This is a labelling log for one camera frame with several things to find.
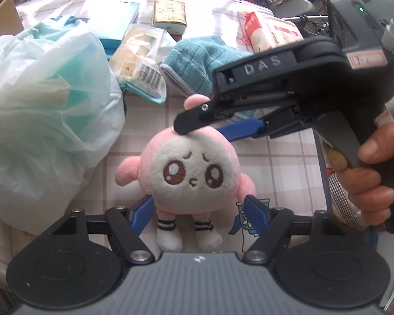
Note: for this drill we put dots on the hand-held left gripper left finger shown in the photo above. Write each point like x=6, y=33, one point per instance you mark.
x=141, y=213

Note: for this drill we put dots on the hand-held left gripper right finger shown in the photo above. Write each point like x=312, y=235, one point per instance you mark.
x=256, y=211

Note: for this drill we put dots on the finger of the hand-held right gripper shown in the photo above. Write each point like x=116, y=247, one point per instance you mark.
x=193, y=119
x=241, y=129

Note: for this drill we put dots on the pink round plush toy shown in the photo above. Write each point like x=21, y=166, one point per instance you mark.
x=184, y=170

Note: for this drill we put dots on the light blue bandage box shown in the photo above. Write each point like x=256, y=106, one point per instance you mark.
x=118, y=19

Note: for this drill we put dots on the person's right hand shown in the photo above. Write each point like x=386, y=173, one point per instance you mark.
x=371, y=187

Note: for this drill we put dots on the checked printed tablecloth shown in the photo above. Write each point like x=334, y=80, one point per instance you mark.
x=282, y=170

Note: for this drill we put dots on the blue towel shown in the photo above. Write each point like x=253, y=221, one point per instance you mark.
x=197, y=62

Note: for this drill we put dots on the red white carton box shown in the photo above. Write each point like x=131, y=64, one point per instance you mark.
x=266, y=32

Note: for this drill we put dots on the wheelchair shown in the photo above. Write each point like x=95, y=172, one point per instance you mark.
x=295, y=6

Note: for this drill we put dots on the clear mask package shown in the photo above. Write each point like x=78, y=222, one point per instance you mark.
x=138, y=59

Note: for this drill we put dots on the gold tea box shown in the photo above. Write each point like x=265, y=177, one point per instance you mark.
x=169, y=13

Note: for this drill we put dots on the translucent white plastic bag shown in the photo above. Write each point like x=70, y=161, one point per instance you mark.
x=36, y=105

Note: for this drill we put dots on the brown cardboard box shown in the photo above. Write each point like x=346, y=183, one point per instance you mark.
x=3, y=16

